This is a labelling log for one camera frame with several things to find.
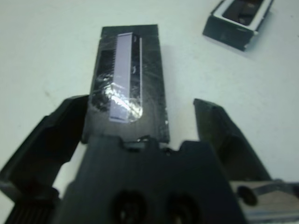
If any black box base white insert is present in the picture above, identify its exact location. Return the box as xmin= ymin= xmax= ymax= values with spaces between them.
xmin=202 ymin=0 xmax=275 ymax=53

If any glossy black box lid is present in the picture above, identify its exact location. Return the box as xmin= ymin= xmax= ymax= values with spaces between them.
xmin=80 ymin=23 xmax=171 ymax=144

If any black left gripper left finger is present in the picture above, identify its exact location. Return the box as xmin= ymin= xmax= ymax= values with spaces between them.
xmin=0 ymin=94 xmax=91 ymax=206

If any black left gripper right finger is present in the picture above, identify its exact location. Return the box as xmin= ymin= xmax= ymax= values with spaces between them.
xmin=193 ymin=98 xmax=273 ymax=183

